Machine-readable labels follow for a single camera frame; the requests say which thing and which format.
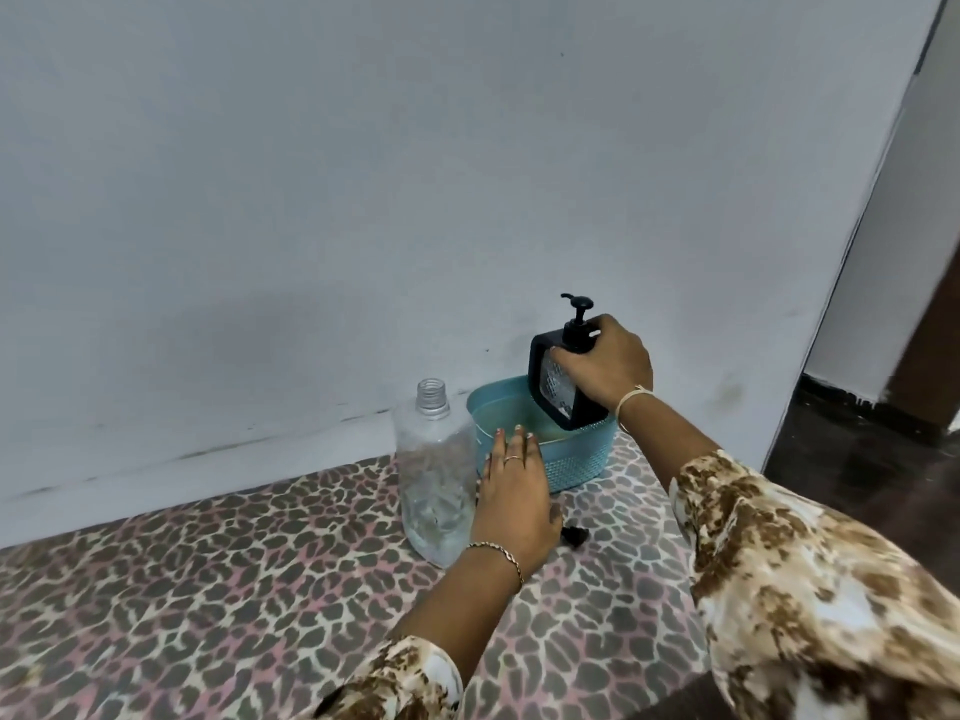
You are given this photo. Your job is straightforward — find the person's right hand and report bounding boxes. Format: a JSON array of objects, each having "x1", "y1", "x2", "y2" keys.
[{"x1": 549, "y1": 313, "x2": 656, "y2": 424}]

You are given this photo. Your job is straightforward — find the person's left hand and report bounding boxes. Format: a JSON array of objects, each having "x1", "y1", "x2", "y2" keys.
[{"x1": 472, "y1": 424, "x2": 565, "y2": 586}]

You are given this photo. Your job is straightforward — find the black soap pump dispenser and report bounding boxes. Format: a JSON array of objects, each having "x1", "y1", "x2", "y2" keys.
[{"x1": 528, "y1": 293, "x2": 609, "y2": 433}]

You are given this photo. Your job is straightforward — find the person's right forearm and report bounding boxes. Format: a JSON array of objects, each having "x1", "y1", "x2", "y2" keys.
[{"x1": 618, "y1": 393, "x2": 723, "y2": 490}]

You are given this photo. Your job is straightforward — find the person's left forearm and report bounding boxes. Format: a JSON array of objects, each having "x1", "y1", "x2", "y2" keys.
[{"x1": 390, "y1": 545, "x2": 550, "y2": 692}]

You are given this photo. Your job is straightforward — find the clear plastic bottle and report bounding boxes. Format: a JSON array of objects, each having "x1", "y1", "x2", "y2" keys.
[{"x1": 393, "y1": 378, "x2": 482, "y2": 570}]

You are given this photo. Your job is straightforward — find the teal plastic basket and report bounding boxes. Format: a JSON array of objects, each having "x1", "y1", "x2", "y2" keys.
[{"x1": 466, "y1": 374, "x2": 618, "y2": 495}]

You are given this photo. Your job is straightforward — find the cream wrist bangle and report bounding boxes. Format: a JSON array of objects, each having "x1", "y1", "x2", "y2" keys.
[{"x1": 615, "y1": 385, "x2": 656, "y2": 433}]

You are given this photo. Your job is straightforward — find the leopard print tablecloth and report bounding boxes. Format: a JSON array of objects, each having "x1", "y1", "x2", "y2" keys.
[{"x1": 0, "y1": 430, "x2": 715, "y2": 720}]

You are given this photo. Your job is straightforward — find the brown patterned white shirt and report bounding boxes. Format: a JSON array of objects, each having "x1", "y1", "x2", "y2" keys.
[{"x1": 298, "y1": 448, "x2": 960, "y2": 720}]

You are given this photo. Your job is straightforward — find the gold chain bracelet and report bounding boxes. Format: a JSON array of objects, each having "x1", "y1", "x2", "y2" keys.
[{"x1": 465, "y1": 541, "x2": 525, "y2": 592}]

